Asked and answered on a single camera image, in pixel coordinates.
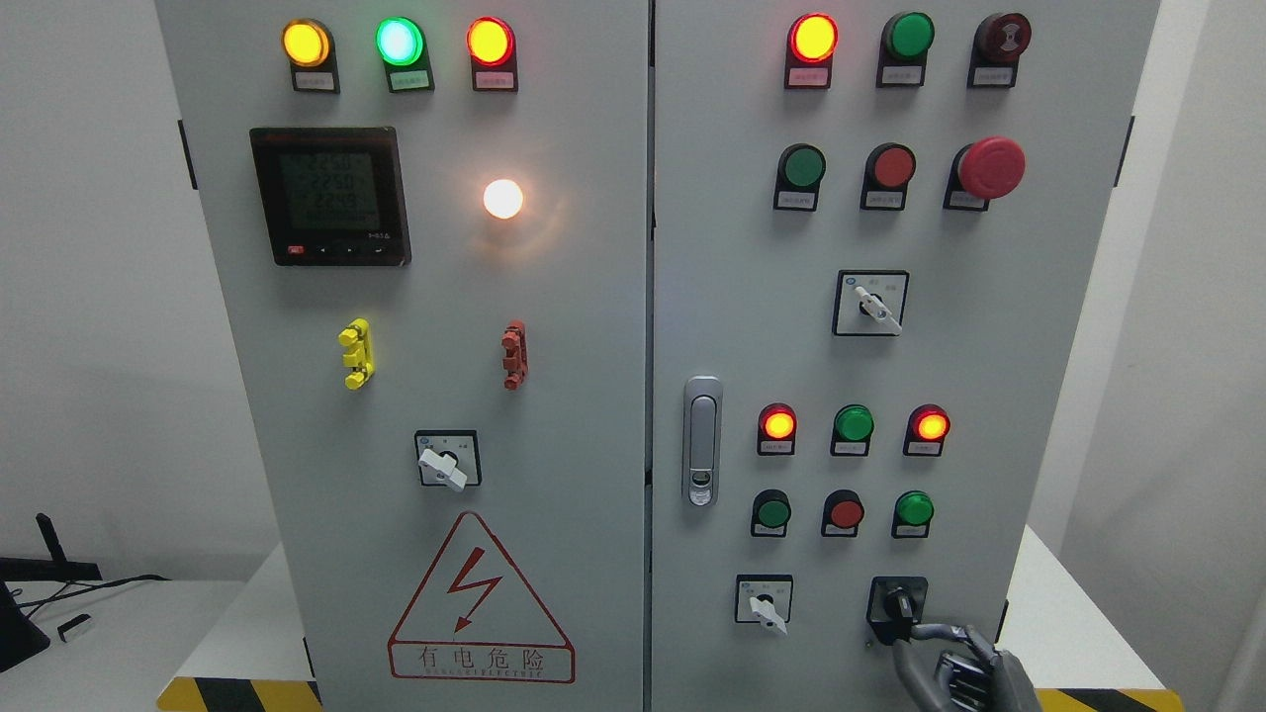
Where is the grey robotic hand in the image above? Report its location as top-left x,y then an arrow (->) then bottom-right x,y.
893,623 -> 1041,711

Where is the black rotary knob switch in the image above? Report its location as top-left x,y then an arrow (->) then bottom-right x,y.
866,576 -> 931,646

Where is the white platform with hazard stripes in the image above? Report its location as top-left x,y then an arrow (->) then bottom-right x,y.
154,530 -> 1182,711

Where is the green illuminated button lower right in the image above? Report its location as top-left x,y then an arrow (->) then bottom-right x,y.
890,490 -> 936,538

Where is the red push button lower row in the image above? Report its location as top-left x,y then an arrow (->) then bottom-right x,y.
820,489 -> 866,538

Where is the red push button row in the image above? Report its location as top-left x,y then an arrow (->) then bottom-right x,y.
820,489 -> 866,538
860,141 -> 917,212

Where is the red indicator lower right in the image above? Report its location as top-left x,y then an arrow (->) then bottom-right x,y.
903,402 -> 950,457

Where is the green push button lower left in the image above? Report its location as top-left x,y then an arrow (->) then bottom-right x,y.
749,489 -> 793,538

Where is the green indicator lower middle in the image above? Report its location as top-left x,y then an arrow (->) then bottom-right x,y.
829,402 -> 874,457

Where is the red lit indicator lower left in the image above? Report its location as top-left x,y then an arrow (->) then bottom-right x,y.
757,402 -> 798,456

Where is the red lit indicator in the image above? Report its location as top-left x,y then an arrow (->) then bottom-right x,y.
785,11 -> 841,90
757,402 -> 798,456

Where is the grey right cabinet door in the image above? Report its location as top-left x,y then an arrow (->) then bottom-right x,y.
648,1 -> 1158,711

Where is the grey cabinet door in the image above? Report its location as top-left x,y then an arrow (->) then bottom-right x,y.
154,1 -> 649,711
648,1 -> 1158,711

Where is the red electric hazard warning sticker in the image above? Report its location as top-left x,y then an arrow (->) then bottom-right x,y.
387,512 -> 576,684

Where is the red emergency stop mushroom button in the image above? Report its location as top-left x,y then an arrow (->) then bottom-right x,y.
944,136 -> 1027,212

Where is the red push button upper row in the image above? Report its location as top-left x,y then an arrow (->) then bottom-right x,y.
860,141 -> 917,212

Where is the green push button upper row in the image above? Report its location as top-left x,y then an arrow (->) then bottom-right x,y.
774,141 -> 825,212

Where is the red terminal clip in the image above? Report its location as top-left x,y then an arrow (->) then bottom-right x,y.
500,319 -> 529,391

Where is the dark red buzzer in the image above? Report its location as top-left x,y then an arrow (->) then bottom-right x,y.
967,11 -> 1033,87

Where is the green unlit indicator top right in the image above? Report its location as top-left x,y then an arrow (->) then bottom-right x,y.
874,11 -> 936,87

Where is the red lit indicator top right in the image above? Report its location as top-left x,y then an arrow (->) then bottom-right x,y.
785,11 -> 841,90

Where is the white glowing lamp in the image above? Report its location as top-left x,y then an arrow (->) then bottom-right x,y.
484,177 -> 525,220

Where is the yellow terminal clip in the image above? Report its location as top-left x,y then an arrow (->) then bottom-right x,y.
335,318 -> 376,391

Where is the grey left cabinet door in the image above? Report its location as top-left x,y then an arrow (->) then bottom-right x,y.
154,1 -> 649,711

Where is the red lit indicator left door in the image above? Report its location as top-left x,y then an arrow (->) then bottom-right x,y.
466,15 -> 518,92

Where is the black digital power meter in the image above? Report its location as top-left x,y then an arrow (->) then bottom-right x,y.
249,127 -> 411,267

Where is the green lit indicator light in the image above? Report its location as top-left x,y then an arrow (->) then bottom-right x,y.
375,15 -> 434,92

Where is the small white black usb stick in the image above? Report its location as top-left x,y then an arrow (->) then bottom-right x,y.
57,613 -> 94,644

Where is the yellow indicator light top left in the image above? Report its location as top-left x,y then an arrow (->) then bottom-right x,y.
281,18 -> 341,94

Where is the black device on left table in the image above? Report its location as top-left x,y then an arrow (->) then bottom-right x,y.
1,513 -> 103,582

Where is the black stand lower left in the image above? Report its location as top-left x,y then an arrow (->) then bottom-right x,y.
0,582 -> 49,671

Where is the lower white selector switch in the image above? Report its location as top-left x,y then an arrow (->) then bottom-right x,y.
734,574 -> 794,636

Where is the silver door latch handle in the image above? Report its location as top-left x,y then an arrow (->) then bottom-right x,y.
682,378 -> 724,505

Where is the upper right white selector switch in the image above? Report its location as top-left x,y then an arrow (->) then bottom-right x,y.
832,270 -> 910,336

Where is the left door white selector switch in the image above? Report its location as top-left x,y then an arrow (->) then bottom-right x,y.
414,429 -> 484,492

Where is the black cable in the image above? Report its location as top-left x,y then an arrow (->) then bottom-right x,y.
8,574 -> 171,626

